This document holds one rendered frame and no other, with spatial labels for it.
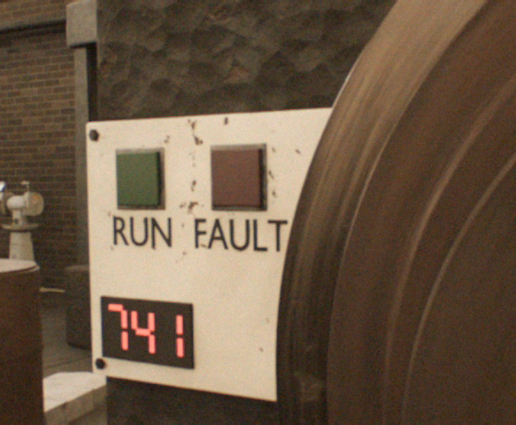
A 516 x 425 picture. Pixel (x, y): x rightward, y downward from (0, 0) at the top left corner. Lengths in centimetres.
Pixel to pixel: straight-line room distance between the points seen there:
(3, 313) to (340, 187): 272
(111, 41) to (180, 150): 11
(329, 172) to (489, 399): 14
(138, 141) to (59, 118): 852
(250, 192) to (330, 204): 18
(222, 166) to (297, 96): 6
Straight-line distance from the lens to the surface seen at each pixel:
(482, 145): 30
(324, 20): 55
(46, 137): 925
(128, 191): 60
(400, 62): 36
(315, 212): 37
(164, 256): 59
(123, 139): 61
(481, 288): 26
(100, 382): 477
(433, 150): 33
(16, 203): 899
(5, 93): 972
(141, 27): 63
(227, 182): 55
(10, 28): 927
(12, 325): 308
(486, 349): 26
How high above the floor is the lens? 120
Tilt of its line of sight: 3 degrees down
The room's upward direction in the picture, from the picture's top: 1 degrees counter-clockwise
